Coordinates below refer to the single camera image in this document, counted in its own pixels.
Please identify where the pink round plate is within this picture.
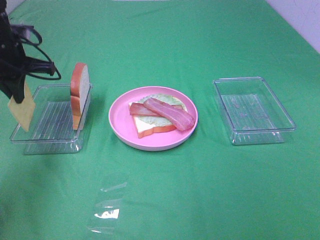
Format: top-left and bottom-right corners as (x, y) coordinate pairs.
(108, 86), (198, 151)

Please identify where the bacon strip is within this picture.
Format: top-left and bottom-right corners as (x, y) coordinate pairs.
(129, 102), (161, 117)
(143, 97), (196, 131)

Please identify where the clear plastic tray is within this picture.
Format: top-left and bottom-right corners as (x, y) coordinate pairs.
(213, 76), (297, 146)
(10, 84), (93, 155)

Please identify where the left clear plastic tray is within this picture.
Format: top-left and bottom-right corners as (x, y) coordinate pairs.
(10, 84), (93, 155)

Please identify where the yellow cheese slice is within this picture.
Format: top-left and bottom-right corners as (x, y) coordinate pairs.
(7, 81), (36, 132)

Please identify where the green lettuce leaf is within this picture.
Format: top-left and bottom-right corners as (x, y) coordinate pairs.
(132, 93), (187, 127)

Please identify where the toast bread slice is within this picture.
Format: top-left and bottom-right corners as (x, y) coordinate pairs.
(132, 117), (176, 139)
(70, 62), (90, 130)

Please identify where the right clear plastic tray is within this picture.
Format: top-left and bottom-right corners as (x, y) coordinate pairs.
(213, 76), (297, 146)

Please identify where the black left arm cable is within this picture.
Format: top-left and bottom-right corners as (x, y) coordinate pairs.
(8, 24), (62, 81)

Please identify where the green tablecloth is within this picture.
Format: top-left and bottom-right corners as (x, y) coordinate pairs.
(0, 0), (320, 240)

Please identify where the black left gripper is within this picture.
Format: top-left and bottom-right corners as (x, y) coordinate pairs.
(0, 14), (55, 104)

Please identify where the clear plastic film sheet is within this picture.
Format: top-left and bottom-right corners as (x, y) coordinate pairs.
(87, 172), (129, 240)

